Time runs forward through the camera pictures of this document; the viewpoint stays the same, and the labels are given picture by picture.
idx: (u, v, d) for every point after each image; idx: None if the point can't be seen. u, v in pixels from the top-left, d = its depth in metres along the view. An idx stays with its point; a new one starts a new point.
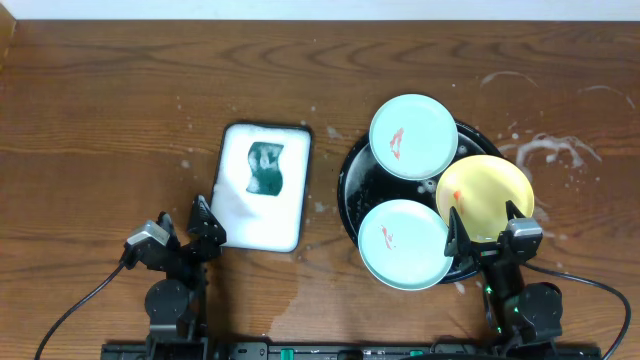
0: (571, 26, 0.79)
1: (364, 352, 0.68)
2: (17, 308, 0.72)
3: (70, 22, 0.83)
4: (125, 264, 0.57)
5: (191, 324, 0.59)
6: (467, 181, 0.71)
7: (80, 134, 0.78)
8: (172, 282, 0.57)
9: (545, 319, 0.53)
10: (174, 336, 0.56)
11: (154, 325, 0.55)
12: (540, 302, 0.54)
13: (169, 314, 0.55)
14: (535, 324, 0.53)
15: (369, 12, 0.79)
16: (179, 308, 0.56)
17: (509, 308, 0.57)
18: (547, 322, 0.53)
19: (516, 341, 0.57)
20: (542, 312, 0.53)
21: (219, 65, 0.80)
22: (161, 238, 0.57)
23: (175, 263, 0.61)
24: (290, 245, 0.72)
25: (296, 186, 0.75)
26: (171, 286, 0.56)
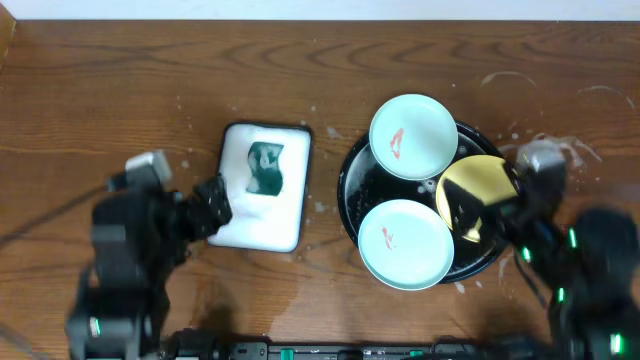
0: (571, 26, 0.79)
1: (364, 352, 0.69)
2: (17, 308, 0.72)
3: (70, 21, 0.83)
4: (113, 185, 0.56)
5: (143, 249, 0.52)
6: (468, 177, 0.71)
7: (80, 133, 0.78)
8: (132, 192, 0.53)
9: (612, 246, 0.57)
10: (121, 262, 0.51)
11: (98, 235, 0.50)
12: (598, 231, 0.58)
13: (117, 217, 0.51)
14: (605, 246, 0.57)
15: (369, 12, 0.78)
16: (133, 215, 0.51)
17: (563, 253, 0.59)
18: (616, 223, 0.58)
19: (580, 288, 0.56)
20: (607, 240, 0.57)
21: (219, 65, 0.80)
22: (160, 172, 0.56)
23: (163, 197, 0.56)
24: (290, 245, 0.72)
25: (296, 186, 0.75)
26: (128, 194, 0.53)
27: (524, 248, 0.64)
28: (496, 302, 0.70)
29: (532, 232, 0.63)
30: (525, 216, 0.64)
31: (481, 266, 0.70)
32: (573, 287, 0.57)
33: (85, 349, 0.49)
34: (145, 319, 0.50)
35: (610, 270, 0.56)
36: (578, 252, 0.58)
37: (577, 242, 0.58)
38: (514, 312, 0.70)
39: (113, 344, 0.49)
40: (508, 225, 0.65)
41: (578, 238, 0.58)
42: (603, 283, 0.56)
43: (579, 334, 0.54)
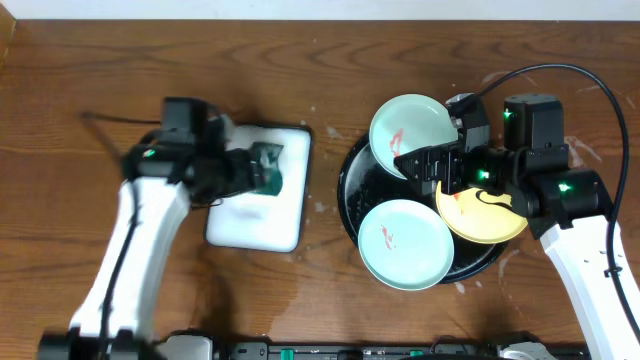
0: (572, 26, 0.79)
1: (364, 352, 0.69)
2: (17, 308, 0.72)
3: (69, 21, 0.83)
4: None
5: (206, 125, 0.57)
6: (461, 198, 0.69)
7: (80, 133, 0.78)
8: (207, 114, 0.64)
9: (540, 100, 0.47)
10: (181, 129, 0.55)
11: (172, 101, 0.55)
12: (528, 97, 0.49)
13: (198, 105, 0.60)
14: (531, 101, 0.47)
15: (370, 12, 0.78)
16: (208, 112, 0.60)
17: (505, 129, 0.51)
18: (542, 96, 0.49)
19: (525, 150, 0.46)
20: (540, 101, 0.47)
21: (219, 65, 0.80)
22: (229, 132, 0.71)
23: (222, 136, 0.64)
24: (290, 245, 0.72)
25: (296, 186, 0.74)
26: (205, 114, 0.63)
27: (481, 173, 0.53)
28: (495, 303, 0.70)
29: (475, 152, 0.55)
30: (472, 140, 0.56)
31: (481, 266, 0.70)
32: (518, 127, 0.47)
33: (130, 167, 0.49)
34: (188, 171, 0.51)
35: (547, 144, 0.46)
36: (516, 120, 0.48)
37: (508, 108, 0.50)
38: (513, 312, 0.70)
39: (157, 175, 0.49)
40: (458, 157, 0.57)
41: (507, 106, 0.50)
42: (534, 109, 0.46)
43: (529, 189, 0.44)
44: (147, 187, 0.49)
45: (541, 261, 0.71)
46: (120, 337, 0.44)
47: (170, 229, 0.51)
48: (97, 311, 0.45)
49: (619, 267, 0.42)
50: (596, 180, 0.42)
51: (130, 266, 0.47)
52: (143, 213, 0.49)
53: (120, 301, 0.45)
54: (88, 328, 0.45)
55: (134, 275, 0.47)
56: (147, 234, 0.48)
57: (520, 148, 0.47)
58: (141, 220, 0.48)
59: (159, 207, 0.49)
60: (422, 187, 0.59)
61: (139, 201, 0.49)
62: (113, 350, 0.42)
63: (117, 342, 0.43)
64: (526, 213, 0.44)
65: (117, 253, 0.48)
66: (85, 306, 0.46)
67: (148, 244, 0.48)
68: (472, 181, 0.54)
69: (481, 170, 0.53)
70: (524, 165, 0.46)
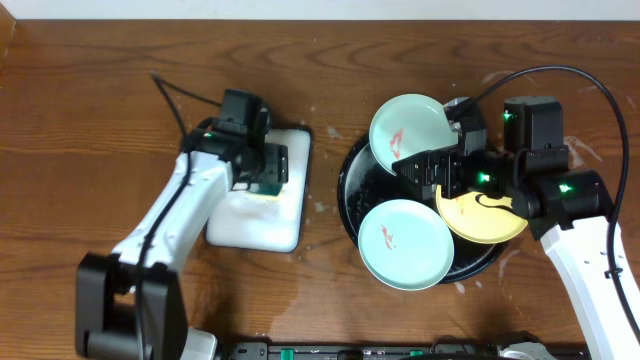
0: (572, 26, 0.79)
1: (364, 352, 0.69)
2: (17, 308, 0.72)
3: (69, 21, 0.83)
4: None
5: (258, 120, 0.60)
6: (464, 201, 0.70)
7: (80, 133, 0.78)
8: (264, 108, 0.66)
9: (539, 101, 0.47)
10: (236, 120, 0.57)
11: (232, 94, 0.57)
12: (527, 98, 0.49)
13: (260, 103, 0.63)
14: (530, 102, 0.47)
15: (370, 12, 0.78)
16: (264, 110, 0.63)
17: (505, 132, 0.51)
18: (541, 97, 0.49)
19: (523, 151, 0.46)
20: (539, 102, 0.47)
21: (219, 65, 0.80)
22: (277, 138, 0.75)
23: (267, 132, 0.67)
24: (290, 245, 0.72)
25: (296, 186, 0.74)
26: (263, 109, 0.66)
27: (482, 175, 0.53)
28: (495, 303, 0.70)
29: (474, 156, 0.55)
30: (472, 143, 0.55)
31: (481, 266, 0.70)
32: (517, 129, 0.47)
33: (193, 144, 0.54)
34: (236, 160, 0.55)
35: (547, 145, 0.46)
36: (515, 121, 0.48)
37: (508, 110, 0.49)
38: (513, 312, 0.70)
39: (209, 154, 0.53)
40: (457, 160, 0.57)
41: (507, 108, 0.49)
42: (533, 109, 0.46)
43: (529, 190, 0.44)
44: (201, 160, 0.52)
45: (541, 261, 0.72)
46: (154, 269, 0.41)
47: (210, 203, 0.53)
48: (136, 246, 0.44)
49: (620, 268, 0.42)
50: (597, 180, 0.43)
51: (175, 214, 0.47)
52: (195, 176, 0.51)
53: (160, 239, 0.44)
54: (126, 257, 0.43)
55: (177, 222, 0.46)
56: (195, 194, 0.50)
57: (520, 149, 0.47)
58: (191, 182, 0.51)
59: (210, 176, 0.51)
60: (422, 190, 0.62)
61: (193, 169, 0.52)
62: (145, 280, 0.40)
63: (151, 273, 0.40)
64: (526, 213, 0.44)
65: (164, 204, 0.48)
66: (128, 240, 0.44)
67: (192, 202, 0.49)
68: (474, 185, 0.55)
69: (482, 173, 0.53)
70: (525, 167, 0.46)
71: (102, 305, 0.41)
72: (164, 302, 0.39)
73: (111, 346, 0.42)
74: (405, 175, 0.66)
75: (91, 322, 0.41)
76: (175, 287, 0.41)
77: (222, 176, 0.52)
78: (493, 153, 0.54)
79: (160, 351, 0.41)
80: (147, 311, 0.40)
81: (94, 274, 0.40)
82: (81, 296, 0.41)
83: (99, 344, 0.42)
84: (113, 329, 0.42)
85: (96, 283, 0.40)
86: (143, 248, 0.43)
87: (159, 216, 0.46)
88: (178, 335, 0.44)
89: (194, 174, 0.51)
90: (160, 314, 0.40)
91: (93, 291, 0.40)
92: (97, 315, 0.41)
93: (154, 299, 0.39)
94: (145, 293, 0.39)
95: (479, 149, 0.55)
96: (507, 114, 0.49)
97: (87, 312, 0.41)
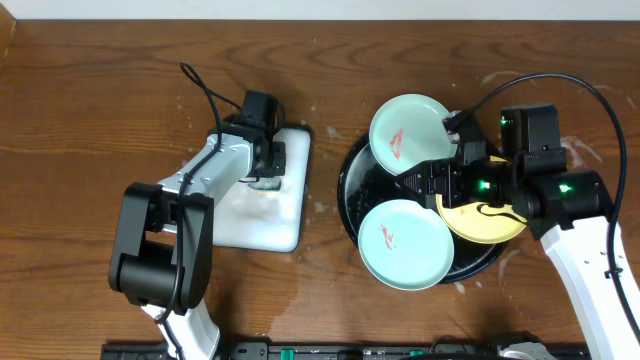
0: (572, 26, 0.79)
1: (364, 352, 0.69)
2: (17, 308, 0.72)
3: (69, 21, 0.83)
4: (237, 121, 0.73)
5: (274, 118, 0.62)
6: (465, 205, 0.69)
7: (80, 133, 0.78)
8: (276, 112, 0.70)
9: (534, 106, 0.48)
10: (256, 116, 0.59)
11: (253, 93, 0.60)
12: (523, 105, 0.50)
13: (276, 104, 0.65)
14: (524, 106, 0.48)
15: (370, 12, 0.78)
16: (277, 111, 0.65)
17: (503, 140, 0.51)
18: (539, 103, 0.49)
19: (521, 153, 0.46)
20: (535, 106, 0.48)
21: (219, 65, 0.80)
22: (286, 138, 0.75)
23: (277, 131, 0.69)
24: (290, 245, 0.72)
25: (296, 187, 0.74)
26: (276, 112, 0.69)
27: (482, 183, 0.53)
28: (495, 303, 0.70)
29: (474, 165, 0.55)
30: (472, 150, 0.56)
31: (481, 266, 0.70)
32: (514, 135, 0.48)
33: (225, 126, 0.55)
34: (257, 149, 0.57)
35: (545, 147, 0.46)
36: (512, 126, 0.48)
37: (504, 116, 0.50)
38: (513, 312, 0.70)
39: (237, 136, 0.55)
40: (457, 169, 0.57)
41: (503, 114, 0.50)
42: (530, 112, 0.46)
43: (529, 191, 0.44)
44: (230, 138, 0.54)
45: (541, 261, 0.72)
46: (194, 197, 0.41)
47: (235, 177, 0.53)
48: (176, 181, 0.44)
49: (620, 268, 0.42)
50: (596, 181, 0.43)
51: (209, 167, 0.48)
52: (225, 147, 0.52)
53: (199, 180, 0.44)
54: (167, 189, 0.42)
55: (211, 173, 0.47)
56: (226, 158, 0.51)
57: (517, 152, 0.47)
58: (221, 151, 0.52)
59: (237, 149, 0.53)
60: (426, 200, 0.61)
61: (223, 143, 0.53)
62: (187, 204, 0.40)
63: (192, 199, 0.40)
64: (526, 213, 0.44)
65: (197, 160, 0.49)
66: (167, 178, 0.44)
67: (224, 163, 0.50)
68: (474, 194, 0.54)
69: (482, 181, 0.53)
70: (524, 168, 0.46)
71: (142, 232, 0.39)
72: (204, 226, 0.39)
73: (143, 277, 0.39)
74: (408, 186, 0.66)
75: (127, 248, 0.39)
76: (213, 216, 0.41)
77: (246, 154, 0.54)
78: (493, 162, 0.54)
79: (192, 281, 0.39)
80: (186, 236, 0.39)
81: (138, 198, 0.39)
82: (122, 221, 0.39)
83: (131, 276, 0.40)
84: (148, 260, 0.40)
85: (140, 206, 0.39)
86: (184, 182, 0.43)
87: (196, 165, 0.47)
88: (203, 273, 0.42)
89: (224, 145, 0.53)
90: (198, 239, 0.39)
91: (136, 214, 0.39)
92: (136, 239, 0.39)
93: (194, 223, 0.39)
94: (185, 218, 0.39)
95: (480, 157, 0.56)
96: (504, 121, 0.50)
97: (125, 234, 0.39)
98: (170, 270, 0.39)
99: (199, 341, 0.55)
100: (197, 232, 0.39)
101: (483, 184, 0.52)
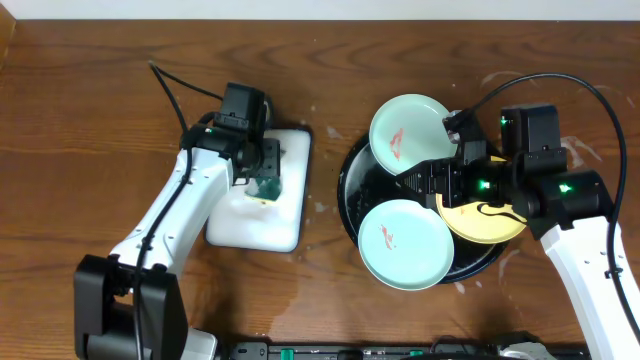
0: (571, 26, 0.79)
1: (364, 352, 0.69)
2: (17, 308, 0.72)
3: (70, 21, 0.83)
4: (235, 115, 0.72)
5: (258, 114, 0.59)
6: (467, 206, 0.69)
7: (80, 133, 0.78)
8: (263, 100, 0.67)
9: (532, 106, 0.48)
10: (239, 113, 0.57)
11: (235, 89, 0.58)
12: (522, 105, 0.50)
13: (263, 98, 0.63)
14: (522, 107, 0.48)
15: (370, 12, 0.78)
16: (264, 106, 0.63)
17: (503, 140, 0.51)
18: (539, 103, 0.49)
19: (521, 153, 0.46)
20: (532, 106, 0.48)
21: (219, 65, 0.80)
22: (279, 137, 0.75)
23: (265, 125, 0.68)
24: (290, 245, 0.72)
25: (296, 187, 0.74)
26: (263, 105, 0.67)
27: (482, 182, 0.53)
28: (495, 303, 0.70)
29: (474, 164, 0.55)
30: (472, 150, 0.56)
31: (481, 266, 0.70)
32: (514, 134, 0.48)
33: (195, 140, 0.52)
34: (238, 155, 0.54)
35: (545, 147, 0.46)
36: (512, 126, 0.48)
37: (504, 116, 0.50)
38: (513, 312, 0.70)
39: (212, 152, 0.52)
40: (457, 169, 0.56)
41: (503, 114, 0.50)
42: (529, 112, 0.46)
43: (529, 191, 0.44)
44: (201, 157, 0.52)
45: (541, 261, 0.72)
46: (151, 274, 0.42)
47: (210, 202, 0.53)
48: (135, 248, 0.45)
49: (619, 268, 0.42)
50: (596, 181, 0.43)
51: (174, 215, 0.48)
52: (196, 174, 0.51)
53: (159, 241, 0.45)
54: (125, 260, 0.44)
55: (177, 223, 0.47)
56: (195, 192, 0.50)
57: (517, 152, 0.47)
58: (191, 181, 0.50)
59: (210, 174, 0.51)
60: (426, 200, 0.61)
61: (194, 166, 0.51)
62: (144, 282, 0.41)
63: (149, 277, 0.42)
64: (526, 213, 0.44)
65: (163, 202, 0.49)
66: (125, 242, 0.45)
67: (191, 203, 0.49)
68: (474, 193, 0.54)
69: (482, 180, 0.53)
70: (524, 168, 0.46)
71: (101, 311, 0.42)
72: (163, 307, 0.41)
73: (110, 346, 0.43)
74: (409, 185, 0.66)
75: (90, 320, 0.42)
76: (173, 291, 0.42)
77: (223, 175, 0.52)
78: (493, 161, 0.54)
79: (156, 352, 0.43)
80: (146, 312, 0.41)
81: (93, 276, 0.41)
82: (79, 298, 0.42)
83: (98, 344, 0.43)
84: (113, 329, 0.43)
85: (95, 287, 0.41)
86: (142, 250, 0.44)
87: (157, 218, 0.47)
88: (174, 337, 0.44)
89: (194, 171, 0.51)
90: (156, 316, 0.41)
91: (92, 292, 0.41)
92: (97, 317, 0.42)
93: (151, 302, 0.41)
94: (142, 297, 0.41)
95: (481, 157, 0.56)
96: (504, 121, 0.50)
97: (86, 315, 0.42)
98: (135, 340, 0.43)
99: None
100: (156, 313, 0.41)
101: (483, 184, 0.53)
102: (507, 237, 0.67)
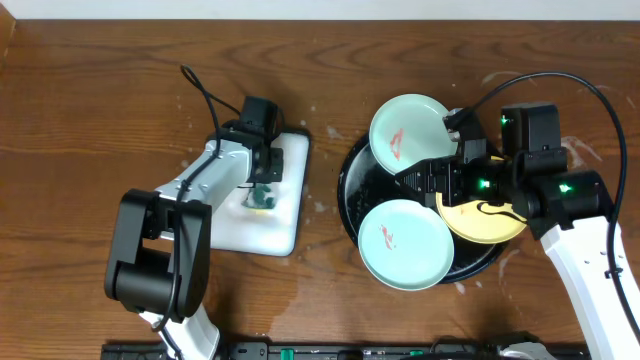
0: (571, 26, 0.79)
1: (364, 352, 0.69)
2: (17, 308, 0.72)
3: (70, 21, 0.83)
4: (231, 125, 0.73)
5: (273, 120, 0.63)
6: (468, 212, 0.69)
7: (80, 133, 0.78)
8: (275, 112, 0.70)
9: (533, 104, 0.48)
10: (256, 123, 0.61)
11: (253, 100, 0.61)
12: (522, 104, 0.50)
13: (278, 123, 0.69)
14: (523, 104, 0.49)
15: (369, 12, 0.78)
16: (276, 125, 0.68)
17: (504, 139, 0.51)
18: (540, 102, 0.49)
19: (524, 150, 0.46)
20: (533, 104, 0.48)
21: (219, 64, 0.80)
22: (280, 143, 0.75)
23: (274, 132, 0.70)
24: (286, 249, 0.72)
25: (296, 189, 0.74)
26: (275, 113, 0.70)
27: (482, 182, 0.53)
28: (495, 303, 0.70)
29: (475, 164, 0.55)
30: (474, 149, 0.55)
31: (481, 266, 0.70)
32: (516, 132, 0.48)
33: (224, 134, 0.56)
34: (256, 155, 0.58)
35: (545, 147, 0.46)
36: (513, 125, 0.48)
37: (504, 115, 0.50)
38: (513, 312, 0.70)
39: (237, 142, 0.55)
40: (457, 168, 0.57)
41: (503, 113, 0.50)
42: (535, 109, 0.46)
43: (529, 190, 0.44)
44: (230, 144, 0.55)
45: (541, 261, 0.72)
46: (191, 204, 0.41)
47: (234, 182, 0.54)
48: (174, 188, 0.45)
49: (620, 268, 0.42)
50: (597, 180, 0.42)
51: (209, 173, 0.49)
52: (223, 153, 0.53)
53: (196, 187, 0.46)
54: (166, 195, 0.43)
55: (211, 179, 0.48)
56: (224, 163, 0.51)
57: (517, 152, 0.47)
58: (220, 157, 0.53)
59: (236, 155, 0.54)
60: (425, 198, 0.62)
61: (222, 148, 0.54)
62: (185, 212, 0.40)
63: (189, 207, 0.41)
64: (526, 213, 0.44)
65: (195, 168, 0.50)
66: (166, 184, 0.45)
67: (223, 169, 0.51)
68: (474, 193, 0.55)
69: (482, 180, 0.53)
70: (524, 168, 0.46)
71: (139, 239, 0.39)
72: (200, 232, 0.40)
73: (140, 284, 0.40)
74: (408, 184, 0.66)
75: (124, 254, 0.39)
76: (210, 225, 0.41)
77: (245, 160, 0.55)
78: (494, 161, 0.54)
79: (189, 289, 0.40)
80: (185, 243, 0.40)
81: (135, 205, 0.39)
82: (120, 225, 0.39)
83: (127, 283, 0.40)
84: (145, 267, 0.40)
85: (137, 213, 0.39)
86: (182, 188, 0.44)
87: (194, 172, 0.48)
88: (201, 283, 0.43)
89: (222, 152, 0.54)
90: (196, 245, 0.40)
91: (133, 220, 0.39)
92: (132, 248, 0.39)
93: (192, 230, 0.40)
94: (184, 225, 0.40)
95: (480, 156, 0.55)
96: (504, 119, 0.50)
97: (121, 244, 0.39)
98: (167, 278, 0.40)
99: (197, 349, 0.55)
100: (194, 238, 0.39)
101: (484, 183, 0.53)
102: (507, 238, 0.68)
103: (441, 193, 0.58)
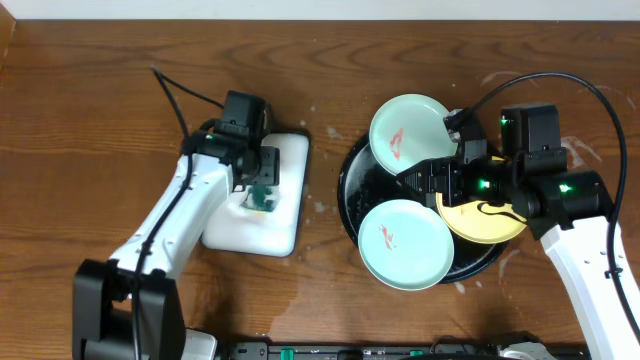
0: (571, 26, 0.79)
1: (364, 352, 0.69)
2: (17, 308, 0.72)
3: (70, 21, 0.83)
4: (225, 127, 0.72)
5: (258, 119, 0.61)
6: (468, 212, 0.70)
7: (80, 133, 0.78)
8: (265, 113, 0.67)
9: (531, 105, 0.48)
10: (239, 122, 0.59)
11: (236, 97, 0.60)
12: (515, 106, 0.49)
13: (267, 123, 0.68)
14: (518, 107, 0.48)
15: (369, 12, 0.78)
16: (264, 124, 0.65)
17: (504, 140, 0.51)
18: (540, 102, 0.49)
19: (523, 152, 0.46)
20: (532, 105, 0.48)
21: (219, 65, 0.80)
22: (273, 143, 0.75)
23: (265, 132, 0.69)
24: (287, 249, 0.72)
25: (295, 189, 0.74)
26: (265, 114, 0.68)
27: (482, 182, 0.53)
28: (495, 303, 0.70)
29: (474, 164, 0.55)
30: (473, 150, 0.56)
31: (481, 266, 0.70)
32: (515, 133, 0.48)
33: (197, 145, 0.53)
34: (238, 161, 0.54)
35: (545, 147, 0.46)
36: (512, 125, 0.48)
37: (504, 116, 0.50)
38: (513, 312, 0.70)
39: (211, 157, 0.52)
40: (457, 168, 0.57)
41: (503, 114, 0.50)
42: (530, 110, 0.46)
43: (529, 190, 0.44)
44: (202, 162, 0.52)
45: (541, 261, 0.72)
46: (150, 278, 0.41)
47: (210, 206, 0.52)
48: (134, 252, 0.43)
49: (619, 268, 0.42)
50: (597, 181, 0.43)
51: (175, 219, 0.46)
52: (196, 179, 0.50)
53: (159, 245, 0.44)
54: (123, 264, 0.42)
55: (177, 227, 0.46)
56: (195, 199, 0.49)
57: (517, 152, 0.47)
58: (191, 186, 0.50)
59: (211, 180, 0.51)
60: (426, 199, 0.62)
61: (194, 172, 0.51)
62: (142, 288, 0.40)
63: (148, 282, 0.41)
64: (526, 213, 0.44)
65: (162, 209, 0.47)
66: (125, 246, 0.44)
67: (193, 207, 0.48)
68: (474, 193, 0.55)
69: (482, 180, 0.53)
70: (524, 168, 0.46)
71: (99, 315, 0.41)
72: (161, 311, 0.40)
73: (107, 353, 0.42)
74: (409, 185, 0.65)
75: (86, 328, 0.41)
76: (172, 298, 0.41)
77: (223, 180, 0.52)
78: (494, 161, 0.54)
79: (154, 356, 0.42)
80: (144, 317, 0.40)
81: (91, 281, 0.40)
82: (78, 302, 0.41)
83: (95, 352, 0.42)
84: (110, 336, 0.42)
85: (93, 290, 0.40)
86: (141, 255, 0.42)
87: (157, 223, 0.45)
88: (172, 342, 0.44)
89: (194, 177, 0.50)
90: (155, 321, 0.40)
91: (91, 296, 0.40)
92: (95, 323, 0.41)
93: (151, 307, 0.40)
94: (140, 302, 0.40)
95: (480, 157, 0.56)
96: (504, 121, 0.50)
97: (84, 320, 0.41)
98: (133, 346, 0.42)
99: None
100: (154, 316, 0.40)
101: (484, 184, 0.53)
102: (507, 238, 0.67)
103: (441, 194, 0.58)
